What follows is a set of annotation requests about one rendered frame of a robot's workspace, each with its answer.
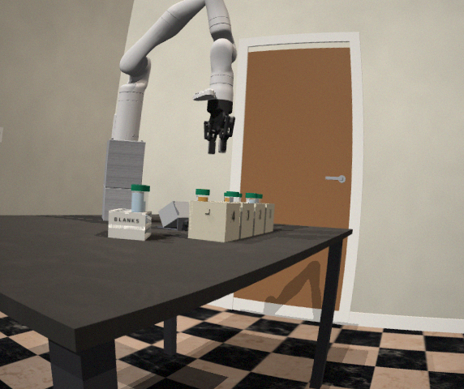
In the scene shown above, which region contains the cream square bucket adapter with holes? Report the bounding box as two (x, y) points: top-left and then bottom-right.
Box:
(252, 203), (265, 236)
(239, 203), (255, 239)
(264, 203), (275, 233)

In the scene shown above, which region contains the cream tube adapter with holes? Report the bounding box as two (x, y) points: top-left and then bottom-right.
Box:
(188, 200), (241, 242)

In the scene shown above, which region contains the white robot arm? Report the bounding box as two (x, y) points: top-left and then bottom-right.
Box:
(111, 0), (237, 141)

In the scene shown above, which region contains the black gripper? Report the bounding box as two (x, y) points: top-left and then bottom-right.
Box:
(204, 99), (235, 154)

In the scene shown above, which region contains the white tube rack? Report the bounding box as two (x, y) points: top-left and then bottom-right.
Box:
(108, 208), (152, 241)

